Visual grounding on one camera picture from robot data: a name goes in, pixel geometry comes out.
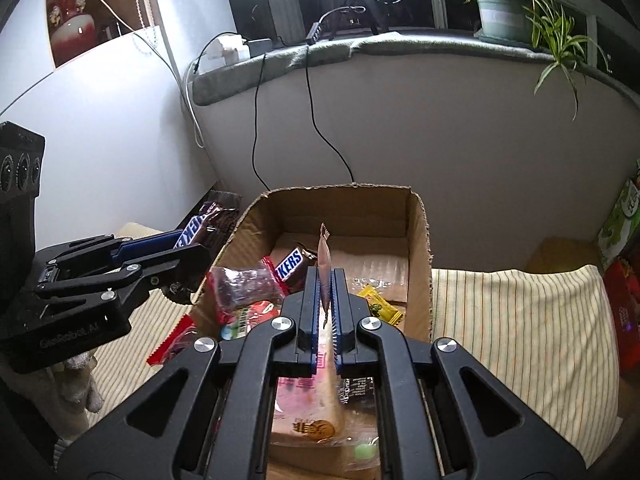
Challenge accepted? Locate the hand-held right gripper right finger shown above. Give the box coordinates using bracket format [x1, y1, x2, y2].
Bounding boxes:
[331, 268, 586, 480]

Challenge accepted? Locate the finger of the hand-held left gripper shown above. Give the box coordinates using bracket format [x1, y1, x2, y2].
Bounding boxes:
[45, 230, 187, 281]
[35, 244, 212, 307]

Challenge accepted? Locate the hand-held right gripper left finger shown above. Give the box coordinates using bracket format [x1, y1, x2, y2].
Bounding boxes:
[55, 266, 321, 480]

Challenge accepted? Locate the brown chocolate bar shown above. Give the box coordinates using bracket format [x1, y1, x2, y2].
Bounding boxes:
[172, 191, 243, 261]
[260, 242, 318, 293]

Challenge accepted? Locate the yellow candy packet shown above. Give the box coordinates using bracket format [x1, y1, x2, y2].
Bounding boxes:
[356, 284, 405, 328]

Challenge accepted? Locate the clear red-ended pastry packet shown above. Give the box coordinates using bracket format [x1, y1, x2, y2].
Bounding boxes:
[209, 265, 286, 326]
[146, 316, 198, 367]

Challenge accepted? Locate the small dark wrapper bar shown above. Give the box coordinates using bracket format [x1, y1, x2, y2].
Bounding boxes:
[337, 375, 378, 408]

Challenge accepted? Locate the blue red jelly cup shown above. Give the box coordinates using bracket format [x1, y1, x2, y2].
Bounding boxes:
[220, 310, 253, 342]

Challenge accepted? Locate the sliced bread bag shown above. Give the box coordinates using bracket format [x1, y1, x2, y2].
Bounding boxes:
[270, 330, 381, 466]

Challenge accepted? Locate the cardboard box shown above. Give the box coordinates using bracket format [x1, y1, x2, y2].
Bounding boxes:
[190, 182, 433, 480]

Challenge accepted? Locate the grey plush toy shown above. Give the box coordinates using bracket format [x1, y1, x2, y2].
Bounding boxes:
[47, 352, 103, 413]

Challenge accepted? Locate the white cabinet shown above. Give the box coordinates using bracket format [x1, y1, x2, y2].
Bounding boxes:
[0, 0, 238, 261]

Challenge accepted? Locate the striped blanket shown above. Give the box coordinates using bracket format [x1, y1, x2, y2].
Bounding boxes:
[37, 222, 626, 466]

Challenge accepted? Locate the white power adapter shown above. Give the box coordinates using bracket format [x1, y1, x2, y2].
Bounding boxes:
[210, 34, 251, 63]

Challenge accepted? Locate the grey sill mat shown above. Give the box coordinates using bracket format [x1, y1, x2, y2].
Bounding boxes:
[192, 30, 640, 111]

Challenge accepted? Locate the wooden shelf niche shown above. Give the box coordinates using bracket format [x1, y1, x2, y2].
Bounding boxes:
[45, 0, 163, 68]

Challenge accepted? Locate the red white vase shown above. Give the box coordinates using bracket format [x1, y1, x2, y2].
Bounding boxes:
[47, 0, 96, 63]

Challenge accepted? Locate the black tripod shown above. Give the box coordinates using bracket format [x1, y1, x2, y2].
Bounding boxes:
[327, 0, 391, 41]

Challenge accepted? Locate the window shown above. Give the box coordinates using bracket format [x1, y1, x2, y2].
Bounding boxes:
[220, 0, 640, 91]

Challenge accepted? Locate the potted spider plant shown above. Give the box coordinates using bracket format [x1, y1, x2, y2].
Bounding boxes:
[439, 0, 611, 121]

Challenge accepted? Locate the white cable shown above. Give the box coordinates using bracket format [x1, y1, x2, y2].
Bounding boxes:
[182, 60, 206, 148]

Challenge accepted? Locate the black cable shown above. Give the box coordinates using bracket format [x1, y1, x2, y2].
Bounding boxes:
[304, 42, 357, 183]
[250, 52, 273, 193]

